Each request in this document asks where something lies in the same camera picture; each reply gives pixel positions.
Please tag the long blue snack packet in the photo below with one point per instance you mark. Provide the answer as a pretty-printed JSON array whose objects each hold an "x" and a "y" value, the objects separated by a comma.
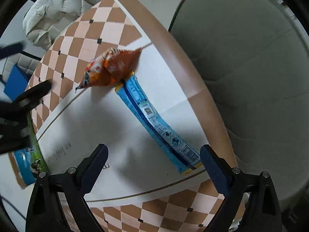
[{"x": 180, "y": 153}]

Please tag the white puffer jacket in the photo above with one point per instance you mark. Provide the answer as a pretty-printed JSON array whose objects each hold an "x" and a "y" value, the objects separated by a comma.
[{"x": 47, "y": 19}]

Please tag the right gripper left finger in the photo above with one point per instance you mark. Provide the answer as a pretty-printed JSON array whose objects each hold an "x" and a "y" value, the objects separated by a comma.
[{"x": 45, "y": 211}]

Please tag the grey round cushion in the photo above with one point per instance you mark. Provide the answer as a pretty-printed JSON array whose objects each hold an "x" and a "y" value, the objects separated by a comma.
[{"x": 253, "y": 57}]

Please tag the orange snack bag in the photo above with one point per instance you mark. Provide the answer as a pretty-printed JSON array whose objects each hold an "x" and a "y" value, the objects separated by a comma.
[{"x": 110, "y": 68}]

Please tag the white leather bench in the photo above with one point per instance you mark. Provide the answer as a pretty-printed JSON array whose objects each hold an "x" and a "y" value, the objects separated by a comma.
[{"x": 26, "y": 62}]

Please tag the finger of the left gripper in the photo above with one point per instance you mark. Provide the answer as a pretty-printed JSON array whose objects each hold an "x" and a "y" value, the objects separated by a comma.
[
  {"x": 32, "y": 97},
  {"x": 11, "y": 49}
]

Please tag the blue foam pad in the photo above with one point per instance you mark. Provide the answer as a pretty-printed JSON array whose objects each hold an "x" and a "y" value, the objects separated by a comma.
[{"x": 16, "y": 83}]

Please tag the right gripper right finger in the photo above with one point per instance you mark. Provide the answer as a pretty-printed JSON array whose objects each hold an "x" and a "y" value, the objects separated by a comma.
[{"x": 262, "y": 212}]

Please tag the brown cardboard box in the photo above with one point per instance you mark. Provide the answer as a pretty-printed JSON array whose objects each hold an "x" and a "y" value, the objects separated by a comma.
[{"x": 28, "y": 162}]

